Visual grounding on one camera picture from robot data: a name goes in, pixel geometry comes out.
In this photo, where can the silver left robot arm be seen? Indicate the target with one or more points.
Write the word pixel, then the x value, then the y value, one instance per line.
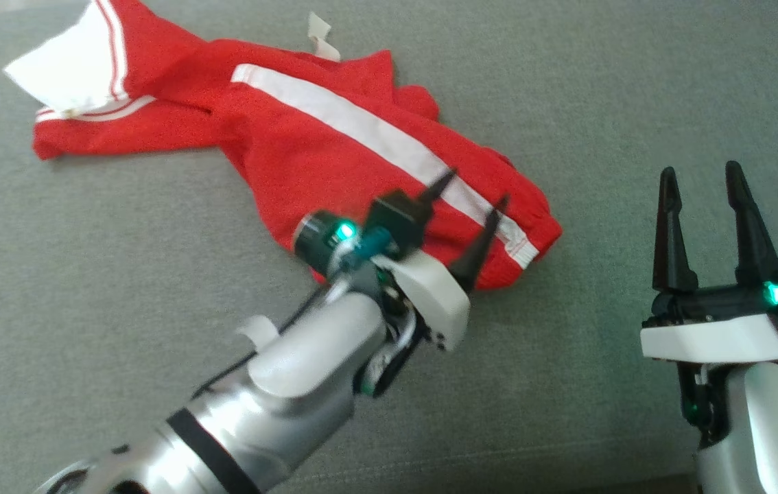
pixel 293 384

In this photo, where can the grey sofa seat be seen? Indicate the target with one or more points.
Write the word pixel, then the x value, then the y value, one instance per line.
pixel 121 261

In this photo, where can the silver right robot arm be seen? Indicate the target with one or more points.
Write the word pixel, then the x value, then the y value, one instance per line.
pixel 766 425

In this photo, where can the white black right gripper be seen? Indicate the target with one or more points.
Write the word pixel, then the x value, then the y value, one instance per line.
pixel 711 336

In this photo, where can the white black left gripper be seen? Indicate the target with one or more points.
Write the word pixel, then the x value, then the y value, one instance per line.
pixel 430 295

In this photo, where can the red shorts white stripe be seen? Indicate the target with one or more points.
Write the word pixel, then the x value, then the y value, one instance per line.
pixel 320 171

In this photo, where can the white tape tag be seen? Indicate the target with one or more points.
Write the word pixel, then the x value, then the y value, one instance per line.
pixel 262 331

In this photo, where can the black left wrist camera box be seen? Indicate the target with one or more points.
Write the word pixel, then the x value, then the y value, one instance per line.
pixel 396 219

